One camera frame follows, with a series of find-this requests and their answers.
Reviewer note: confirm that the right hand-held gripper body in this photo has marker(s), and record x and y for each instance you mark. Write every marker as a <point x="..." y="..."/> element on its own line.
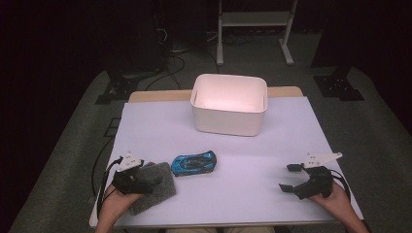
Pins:
<point x="319" y="184"/>

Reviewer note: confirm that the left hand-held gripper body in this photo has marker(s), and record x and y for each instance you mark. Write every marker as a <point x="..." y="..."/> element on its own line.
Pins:
<point x="128" y="181"/>

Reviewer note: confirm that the grey cloth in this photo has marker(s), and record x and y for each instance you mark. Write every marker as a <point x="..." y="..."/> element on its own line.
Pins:
<point x="163" y="191"/>

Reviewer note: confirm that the blue toy car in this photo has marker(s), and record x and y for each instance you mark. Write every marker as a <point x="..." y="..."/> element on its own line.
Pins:
<point x="192" y="163"/>

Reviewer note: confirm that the white plastic bin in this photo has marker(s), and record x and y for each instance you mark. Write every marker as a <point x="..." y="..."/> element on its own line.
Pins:
<point x="228" y="116"/>

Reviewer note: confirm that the person's left hand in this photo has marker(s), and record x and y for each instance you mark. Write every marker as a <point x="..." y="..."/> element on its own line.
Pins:
<point x="118" y="202"/>

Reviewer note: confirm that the person's right hand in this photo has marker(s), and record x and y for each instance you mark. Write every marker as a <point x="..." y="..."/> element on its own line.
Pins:
<point x="338" y="202"/>

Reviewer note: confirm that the white table cover sheet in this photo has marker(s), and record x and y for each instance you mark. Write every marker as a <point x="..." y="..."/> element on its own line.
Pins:
<point x="226" y="194"/>

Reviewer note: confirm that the wooden table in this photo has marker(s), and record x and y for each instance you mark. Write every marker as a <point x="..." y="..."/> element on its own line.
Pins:
<point x="155" y="96"/>

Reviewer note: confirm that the black stand base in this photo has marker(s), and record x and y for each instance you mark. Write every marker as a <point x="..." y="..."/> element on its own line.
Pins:
<point x="338" y="87"/>
<point x="118" y="89"/>

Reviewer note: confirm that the white metal stand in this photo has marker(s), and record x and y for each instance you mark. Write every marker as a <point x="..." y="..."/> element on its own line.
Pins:
<point x="256" y="18"/>

